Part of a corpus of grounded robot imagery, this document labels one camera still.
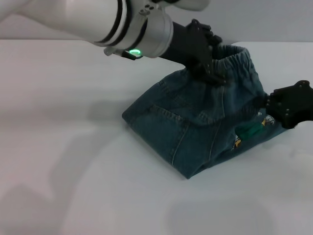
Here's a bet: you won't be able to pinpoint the black cable with metal plug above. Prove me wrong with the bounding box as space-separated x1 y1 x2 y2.
103 47 137 61

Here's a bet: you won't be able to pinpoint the blue denim shorts with print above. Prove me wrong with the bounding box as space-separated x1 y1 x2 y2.
121 44 288 180

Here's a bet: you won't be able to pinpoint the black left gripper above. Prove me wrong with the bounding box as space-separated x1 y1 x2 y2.
159 19 227 86

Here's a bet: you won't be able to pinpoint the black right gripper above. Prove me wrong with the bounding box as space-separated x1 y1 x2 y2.
233 79 313 129

